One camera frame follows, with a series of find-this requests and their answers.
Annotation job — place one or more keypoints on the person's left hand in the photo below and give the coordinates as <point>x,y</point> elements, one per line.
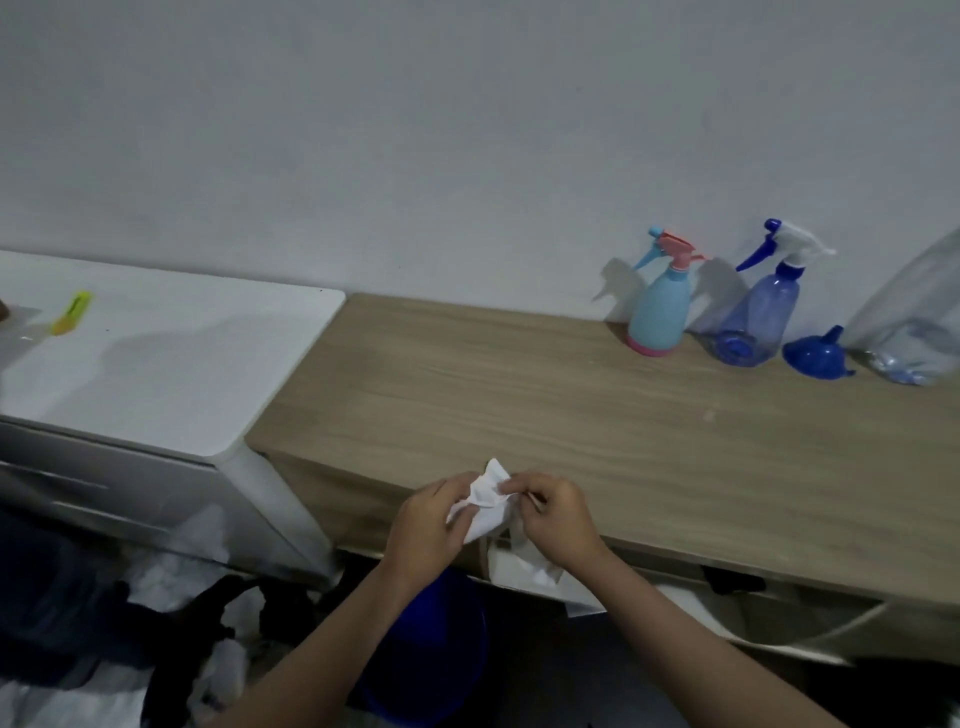
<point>424,536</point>

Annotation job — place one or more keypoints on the person's right hand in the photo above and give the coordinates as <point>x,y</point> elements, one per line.
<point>559,525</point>

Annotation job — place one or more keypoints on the single white paper sheet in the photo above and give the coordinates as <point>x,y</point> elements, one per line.
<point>487,506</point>

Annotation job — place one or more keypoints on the light blue spray bottle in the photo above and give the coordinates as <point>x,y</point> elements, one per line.
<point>660,315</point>

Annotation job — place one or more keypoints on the dark blue spray bottle body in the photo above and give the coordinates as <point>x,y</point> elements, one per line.
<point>757,322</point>

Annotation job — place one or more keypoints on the pink spray trigger head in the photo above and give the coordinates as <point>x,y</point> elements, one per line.
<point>675,247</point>

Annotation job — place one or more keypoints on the blue plastic funnel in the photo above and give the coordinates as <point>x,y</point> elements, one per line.
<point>817,358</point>

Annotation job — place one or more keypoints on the white blue trigger sprayer head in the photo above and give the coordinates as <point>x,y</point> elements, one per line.
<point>791,244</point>

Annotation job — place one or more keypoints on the clear plastic water bottle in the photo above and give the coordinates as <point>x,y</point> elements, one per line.
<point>915,330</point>

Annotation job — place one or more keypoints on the person's right forearm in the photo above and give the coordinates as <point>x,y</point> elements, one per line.
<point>697,652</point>

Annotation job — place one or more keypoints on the person's left forearm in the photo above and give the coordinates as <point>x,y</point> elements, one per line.
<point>315,660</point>

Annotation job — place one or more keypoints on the blue bucket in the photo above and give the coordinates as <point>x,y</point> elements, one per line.
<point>431,652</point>

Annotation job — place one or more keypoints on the white cabinet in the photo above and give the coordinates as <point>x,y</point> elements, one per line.
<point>165,367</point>

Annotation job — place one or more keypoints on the yellow marker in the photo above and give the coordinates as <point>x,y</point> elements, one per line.
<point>71,313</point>

